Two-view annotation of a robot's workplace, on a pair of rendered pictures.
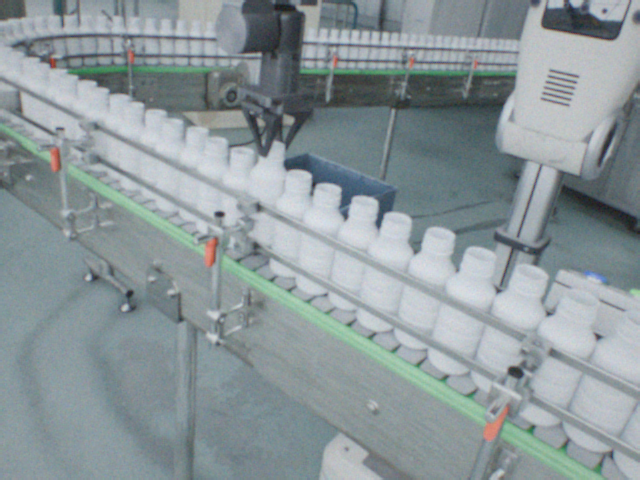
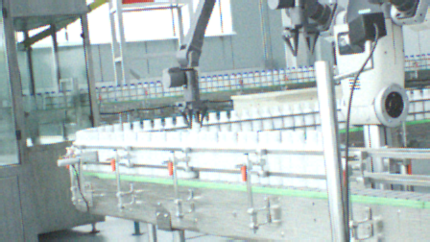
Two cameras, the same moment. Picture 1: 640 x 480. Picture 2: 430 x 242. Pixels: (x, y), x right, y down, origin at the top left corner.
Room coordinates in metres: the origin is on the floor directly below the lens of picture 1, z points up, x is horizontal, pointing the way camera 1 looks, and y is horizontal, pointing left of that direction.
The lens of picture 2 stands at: (-2.03, -1.09, 1.34)
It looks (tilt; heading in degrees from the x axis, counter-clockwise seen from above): 3 degrees down; 21
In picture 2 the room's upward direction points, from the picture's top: 6 degrees counter-clockwise
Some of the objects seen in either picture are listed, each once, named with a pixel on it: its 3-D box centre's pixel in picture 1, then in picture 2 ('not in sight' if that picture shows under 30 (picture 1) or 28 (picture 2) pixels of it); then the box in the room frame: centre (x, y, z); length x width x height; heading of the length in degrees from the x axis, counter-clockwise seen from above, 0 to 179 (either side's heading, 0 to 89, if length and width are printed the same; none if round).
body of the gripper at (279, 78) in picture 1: (279, 76); (191, 95); (0.80, 0.09, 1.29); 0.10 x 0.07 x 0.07; 144
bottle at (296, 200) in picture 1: (293, 224); (206, 155); (0.76, 0.04, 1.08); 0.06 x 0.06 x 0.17
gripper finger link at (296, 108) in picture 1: (278, 124); (195, 115); (0.81, 0.09, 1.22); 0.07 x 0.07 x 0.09; 54
